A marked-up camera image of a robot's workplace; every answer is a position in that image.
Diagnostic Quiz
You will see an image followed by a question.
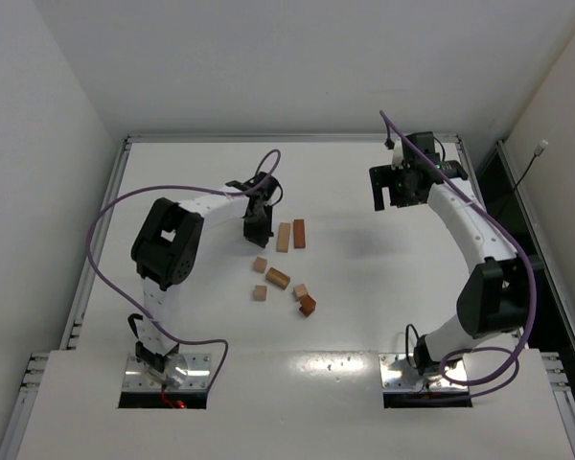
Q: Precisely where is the purple cable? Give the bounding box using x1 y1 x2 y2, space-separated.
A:
379 109 539 400
85 148 229 387

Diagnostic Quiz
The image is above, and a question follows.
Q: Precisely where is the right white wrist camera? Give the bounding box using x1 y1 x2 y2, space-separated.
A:
391 139 404 168

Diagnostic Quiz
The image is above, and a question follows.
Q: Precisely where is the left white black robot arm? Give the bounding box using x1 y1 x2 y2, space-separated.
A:
130 172 282 374

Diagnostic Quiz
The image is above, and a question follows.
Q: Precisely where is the long dark wood block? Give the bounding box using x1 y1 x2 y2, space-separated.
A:
293 218 307 249

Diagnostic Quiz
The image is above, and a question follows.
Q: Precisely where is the small dark wood cube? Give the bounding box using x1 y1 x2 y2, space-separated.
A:
299 294 316 317

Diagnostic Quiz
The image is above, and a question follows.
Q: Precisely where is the long light wood block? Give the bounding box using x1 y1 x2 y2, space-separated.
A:
276 222 291 253

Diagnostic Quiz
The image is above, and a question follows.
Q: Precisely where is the small light cube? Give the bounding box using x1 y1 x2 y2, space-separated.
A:
252 257 268 273
252 285 267 302
292 284 309 301

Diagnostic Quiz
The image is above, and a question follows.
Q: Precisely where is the black wall cable with plug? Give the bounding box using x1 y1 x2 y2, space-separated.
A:
490 139 550 226

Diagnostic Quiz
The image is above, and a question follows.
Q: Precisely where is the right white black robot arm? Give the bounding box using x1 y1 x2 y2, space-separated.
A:
369 132 540 375

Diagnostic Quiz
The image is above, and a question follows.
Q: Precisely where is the aluminium table frame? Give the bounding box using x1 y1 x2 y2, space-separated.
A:
0 134 575 459

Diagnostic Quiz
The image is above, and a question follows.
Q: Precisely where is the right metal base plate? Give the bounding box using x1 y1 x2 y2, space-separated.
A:
379 353 469 396

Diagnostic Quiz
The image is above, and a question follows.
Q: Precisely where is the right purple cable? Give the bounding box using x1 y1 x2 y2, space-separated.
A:
379 109 539 400

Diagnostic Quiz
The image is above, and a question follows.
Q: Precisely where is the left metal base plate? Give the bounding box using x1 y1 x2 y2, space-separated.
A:
122 354 211 393

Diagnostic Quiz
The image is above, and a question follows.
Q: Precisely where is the metal base plate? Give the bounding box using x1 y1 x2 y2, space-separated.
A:
122 354 211 393
379 353 469 396

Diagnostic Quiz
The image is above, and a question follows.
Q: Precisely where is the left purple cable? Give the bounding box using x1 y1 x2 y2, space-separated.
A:
85 148 229 387

